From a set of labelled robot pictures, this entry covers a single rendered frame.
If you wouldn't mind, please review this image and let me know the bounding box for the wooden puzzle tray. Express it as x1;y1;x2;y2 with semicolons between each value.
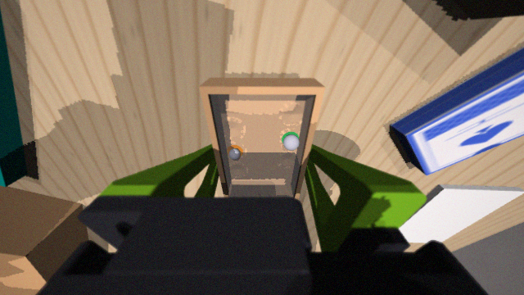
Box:
199;78;326;200

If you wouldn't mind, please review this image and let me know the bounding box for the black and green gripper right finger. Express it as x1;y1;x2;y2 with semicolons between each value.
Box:
305;144;427;252

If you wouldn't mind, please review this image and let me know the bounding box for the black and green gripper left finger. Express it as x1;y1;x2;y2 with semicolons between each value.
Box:
98;144;219;197

